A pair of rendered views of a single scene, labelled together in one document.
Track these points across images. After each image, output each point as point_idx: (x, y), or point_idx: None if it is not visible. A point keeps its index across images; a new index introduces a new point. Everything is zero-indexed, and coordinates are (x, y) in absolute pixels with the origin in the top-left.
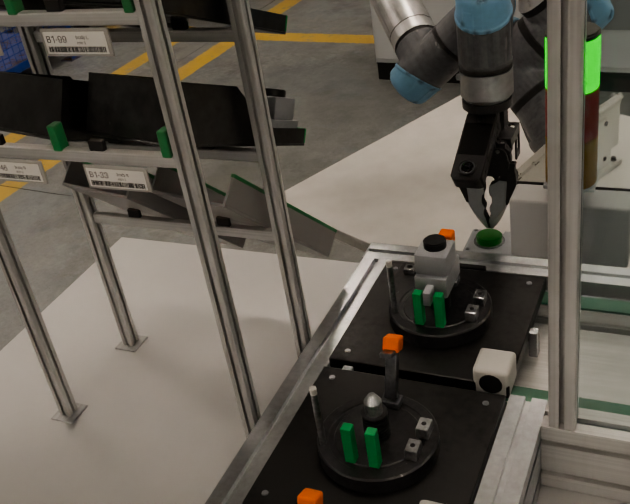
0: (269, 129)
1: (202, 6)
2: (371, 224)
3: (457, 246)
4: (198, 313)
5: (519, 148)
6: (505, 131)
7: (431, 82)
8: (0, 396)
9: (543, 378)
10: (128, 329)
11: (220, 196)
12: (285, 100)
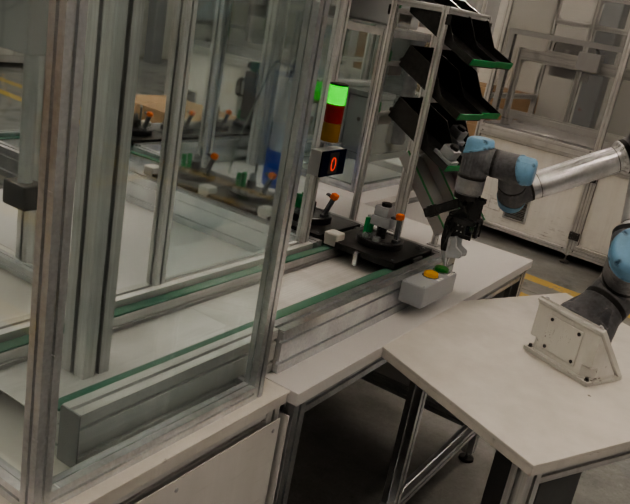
0: (417, 140)
1: (423, 82)
2: (522, 303)
3: (486, 312)
4: None
5: (469, 237)
6: (464, 218)
7: (497, 195)
8: (410, 225)
9: (340, 265)
10: (433, 235)
11: (447, 189)
12: (448, 148)
